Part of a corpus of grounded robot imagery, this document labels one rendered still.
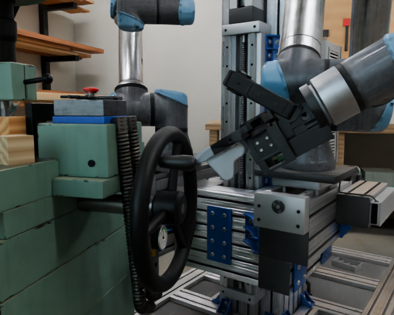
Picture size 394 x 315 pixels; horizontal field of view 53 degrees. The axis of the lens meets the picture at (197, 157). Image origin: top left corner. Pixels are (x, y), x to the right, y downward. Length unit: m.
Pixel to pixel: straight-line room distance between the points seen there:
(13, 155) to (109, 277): 0.39
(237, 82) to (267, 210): 0.50
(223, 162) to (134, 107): 0.77
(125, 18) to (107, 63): 3.43
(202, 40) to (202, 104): 0.64
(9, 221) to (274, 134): 0.40
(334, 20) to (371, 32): 2.89
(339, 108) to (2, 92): 0.59
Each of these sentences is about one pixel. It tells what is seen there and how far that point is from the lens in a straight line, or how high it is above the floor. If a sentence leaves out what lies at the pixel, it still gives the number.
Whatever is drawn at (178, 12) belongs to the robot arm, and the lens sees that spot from 1.18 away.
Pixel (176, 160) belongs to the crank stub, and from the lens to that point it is 0.60.
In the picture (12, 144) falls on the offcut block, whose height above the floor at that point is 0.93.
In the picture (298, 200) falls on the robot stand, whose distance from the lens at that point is 0.98.
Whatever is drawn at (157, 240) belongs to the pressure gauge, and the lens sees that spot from 1.00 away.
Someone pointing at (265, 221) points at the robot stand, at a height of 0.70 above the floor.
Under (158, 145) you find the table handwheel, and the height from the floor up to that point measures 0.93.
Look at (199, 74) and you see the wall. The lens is 4.10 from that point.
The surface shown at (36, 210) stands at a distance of 0.68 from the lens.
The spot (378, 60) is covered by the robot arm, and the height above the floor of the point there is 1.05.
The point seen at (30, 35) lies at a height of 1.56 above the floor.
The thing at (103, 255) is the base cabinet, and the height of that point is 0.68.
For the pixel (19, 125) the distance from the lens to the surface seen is 0.76.
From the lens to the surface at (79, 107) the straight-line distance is 0.69.
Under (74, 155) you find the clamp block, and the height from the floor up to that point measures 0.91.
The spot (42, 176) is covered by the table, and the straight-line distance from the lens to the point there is 0.68.
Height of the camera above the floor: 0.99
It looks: 7 degrees down
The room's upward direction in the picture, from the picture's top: straight up
